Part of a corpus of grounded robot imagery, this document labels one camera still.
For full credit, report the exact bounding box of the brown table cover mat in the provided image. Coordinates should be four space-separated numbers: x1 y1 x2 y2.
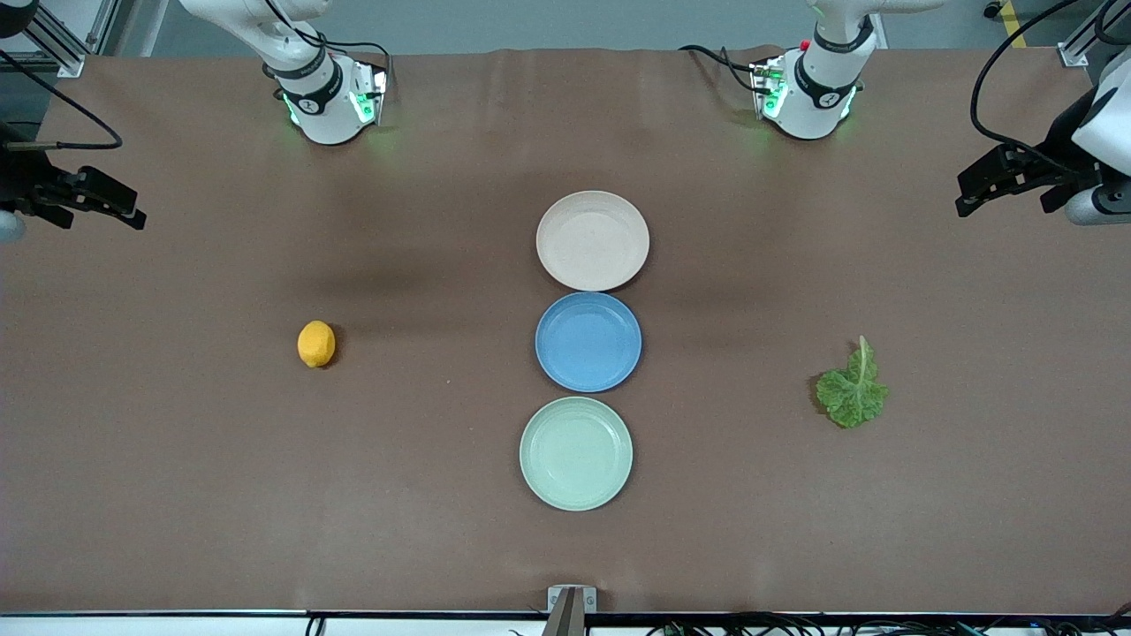
0 44 1131 616

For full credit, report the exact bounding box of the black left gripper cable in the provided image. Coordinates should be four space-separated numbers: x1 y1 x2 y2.
969 0 1070 173

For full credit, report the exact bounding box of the green lettuce leaf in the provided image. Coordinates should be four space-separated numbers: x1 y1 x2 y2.
814 335 890 430

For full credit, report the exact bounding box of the pale green round plate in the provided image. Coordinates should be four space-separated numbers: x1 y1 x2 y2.
519 396 634 512

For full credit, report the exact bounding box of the yellow lemon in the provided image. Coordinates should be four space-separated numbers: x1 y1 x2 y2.
297 320 338 368

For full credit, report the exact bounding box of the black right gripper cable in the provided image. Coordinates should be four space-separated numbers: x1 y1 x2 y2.
0 49 124 152

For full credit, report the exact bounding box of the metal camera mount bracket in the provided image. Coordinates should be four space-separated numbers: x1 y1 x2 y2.
547 585 598 636

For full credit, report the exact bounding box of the blue round plate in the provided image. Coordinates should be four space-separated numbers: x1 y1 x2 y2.
535 291 643 394

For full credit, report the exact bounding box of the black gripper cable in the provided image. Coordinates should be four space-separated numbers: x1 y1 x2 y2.
0 49 124 152
969 0 1070 173

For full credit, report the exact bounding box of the aluminium frame profile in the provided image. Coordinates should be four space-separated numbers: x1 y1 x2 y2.
1058 0 1116 69
0 0 122 79

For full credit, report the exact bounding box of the metal base connector box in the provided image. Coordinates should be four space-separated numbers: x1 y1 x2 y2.
349 57 391 130
749 53 789 121

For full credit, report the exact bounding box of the beige round plate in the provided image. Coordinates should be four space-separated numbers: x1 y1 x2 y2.
535 190 651 292

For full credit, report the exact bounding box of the black left arm base cable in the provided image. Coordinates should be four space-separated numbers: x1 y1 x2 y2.
678 43 763 95

